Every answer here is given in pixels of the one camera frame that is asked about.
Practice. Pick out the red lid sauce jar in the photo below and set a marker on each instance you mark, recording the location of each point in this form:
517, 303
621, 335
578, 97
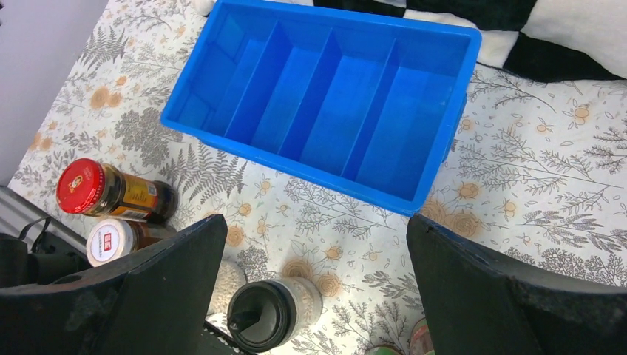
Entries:
97, 189

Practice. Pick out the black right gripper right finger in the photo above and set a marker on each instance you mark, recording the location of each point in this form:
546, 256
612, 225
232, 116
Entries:
479, 301

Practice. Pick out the blue plastic divided bin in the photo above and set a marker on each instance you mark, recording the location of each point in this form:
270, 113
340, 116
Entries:
383, 155

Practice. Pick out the black cap shaker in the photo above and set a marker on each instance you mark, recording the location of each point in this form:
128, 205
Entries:
230, 277
266, 314

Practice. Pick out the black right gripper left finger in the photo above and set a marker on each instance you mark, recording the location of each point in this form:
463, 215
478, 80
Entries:
122, 304

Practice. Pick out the white lid sauce jar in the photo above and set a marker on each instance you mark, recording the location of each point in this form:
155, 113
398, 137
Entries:
112, 239

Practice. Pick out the black cap shaker right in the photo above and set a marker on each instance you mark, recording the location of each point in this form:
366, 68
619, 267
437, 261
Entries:
266, 314

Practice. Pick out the black cap shaker left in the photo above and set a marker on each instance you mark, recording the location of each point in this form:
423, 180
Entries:
230, 277

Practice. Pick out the black white checkered pillow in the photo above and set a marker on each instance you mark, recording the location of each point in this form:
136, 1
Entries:
539, 34

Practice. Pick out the yellow cap sauce bottle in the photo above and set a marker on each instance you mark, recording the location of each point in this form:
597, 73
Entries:
382, 350
420, 340

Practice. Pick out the floral pattern table mat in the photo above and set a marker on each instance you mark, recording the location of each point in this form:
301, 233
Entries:
536, 171

